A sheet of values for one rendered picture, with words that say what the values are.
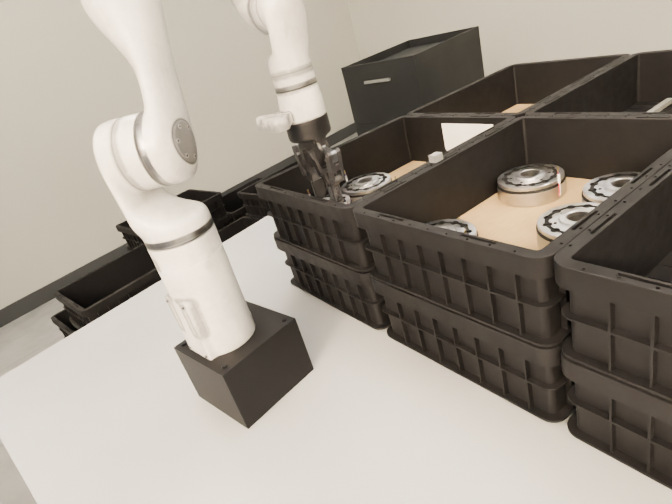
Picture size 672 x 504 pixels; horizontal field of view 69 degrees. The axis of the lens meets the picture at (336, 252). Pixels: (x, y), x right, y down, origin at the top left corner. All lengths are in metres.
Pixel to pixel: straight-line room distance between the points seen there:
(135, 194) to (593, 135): 0.67
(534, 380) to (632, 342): 0.15
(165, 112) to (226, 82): 3.60
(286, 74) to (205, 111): 3.28
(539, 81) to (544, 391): 0.93
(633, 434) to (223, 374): 0.47
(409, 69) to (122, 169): 1.90
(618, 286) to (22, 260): 3.45
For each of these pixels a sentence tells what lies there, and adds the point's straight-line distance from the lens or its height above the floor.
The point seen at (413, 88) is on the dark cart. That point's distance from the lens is 2.39.
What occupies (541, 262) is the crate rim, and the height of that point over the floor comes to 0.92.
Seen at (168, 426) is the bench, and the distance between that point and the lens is 0.81.
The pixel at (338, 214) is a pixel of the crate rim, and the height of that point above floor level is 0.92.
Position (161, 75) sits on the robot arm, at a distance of 0.63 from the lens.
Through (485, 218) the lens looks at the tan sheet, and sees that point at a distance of 0.80.
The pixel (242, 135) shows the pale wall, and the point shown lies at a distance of 4.25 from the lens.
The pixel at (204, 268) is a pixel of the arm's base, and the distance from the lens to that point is 0.65.
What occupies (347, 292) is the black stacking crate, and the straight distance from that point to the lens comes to 0.81.
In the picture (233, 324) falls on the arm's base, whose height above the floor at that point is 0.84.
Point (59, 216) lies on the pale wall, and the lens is 3.65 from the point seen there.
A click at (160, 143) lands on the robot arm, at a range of 0.59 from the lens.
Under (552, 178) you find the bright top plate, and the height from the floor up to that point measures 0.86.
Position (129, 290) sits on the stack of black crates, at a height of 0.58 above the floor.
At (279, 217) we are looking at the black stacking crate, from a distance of 0.90.
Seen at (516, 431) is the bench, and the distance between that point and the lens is 0.63.
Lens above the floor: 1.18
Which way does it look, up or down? 26 degrees down
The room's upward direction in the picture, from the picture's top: 17 degrees counter-clockwise
